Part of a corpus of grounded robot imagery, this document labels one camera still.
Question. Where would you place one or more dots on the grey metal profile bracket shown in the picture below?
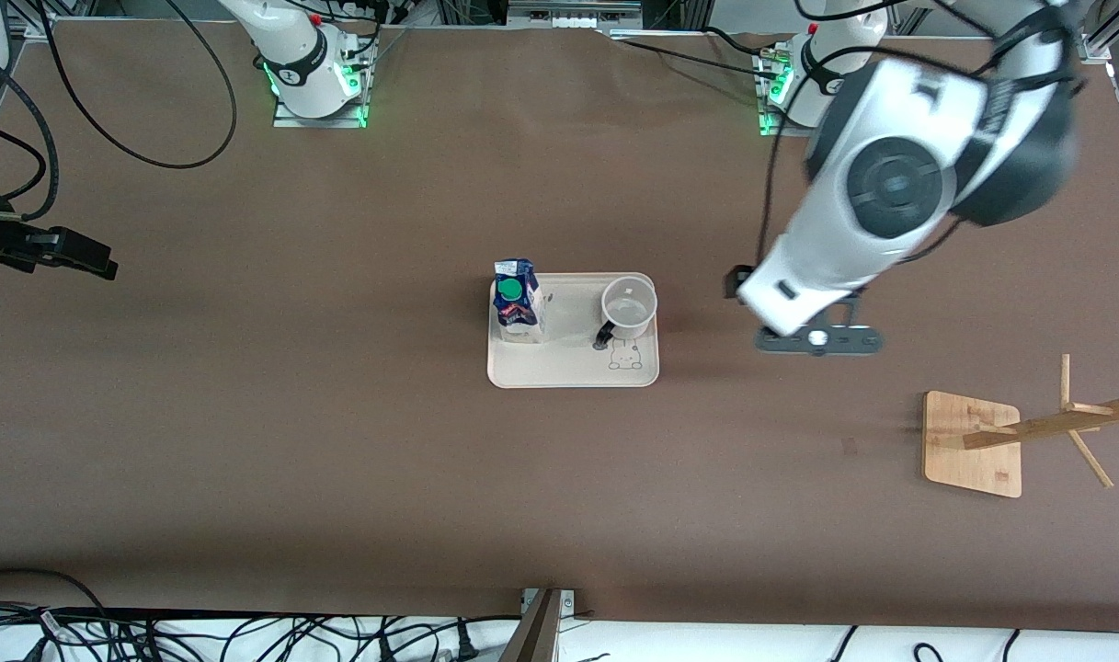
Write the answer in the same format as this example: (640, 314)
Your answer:
(541, 634)

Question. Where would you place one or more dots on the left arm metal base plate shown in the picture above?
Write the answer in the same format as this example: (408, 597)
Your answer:
(772, 119)

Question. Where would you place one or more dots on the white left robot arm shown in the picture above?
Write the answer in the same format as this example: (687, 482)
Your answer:
(890, 184)

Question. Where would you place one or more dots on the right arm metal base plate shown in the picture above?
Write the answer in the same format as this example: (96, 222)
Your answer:
(320, 119)

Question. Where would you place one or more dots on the wooden mug stand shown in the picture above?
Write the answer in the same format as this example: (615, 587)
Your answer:
(968, 450)

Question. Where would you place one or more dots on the blue milk carton green cap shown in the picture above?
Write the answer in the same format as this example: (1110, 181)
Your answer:
(520, 317)

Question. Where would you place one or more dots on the white smiley face mug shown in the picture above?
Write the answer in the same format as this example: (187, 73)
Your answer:
(629, 308)

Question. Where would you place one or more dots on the white rabbit print tray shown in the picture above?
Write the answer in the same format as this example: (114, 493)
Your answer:
(568, 368)

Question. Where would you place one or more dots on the silver corner bracket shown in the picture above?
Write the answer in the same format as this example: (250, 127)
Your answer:
(1097, 41)

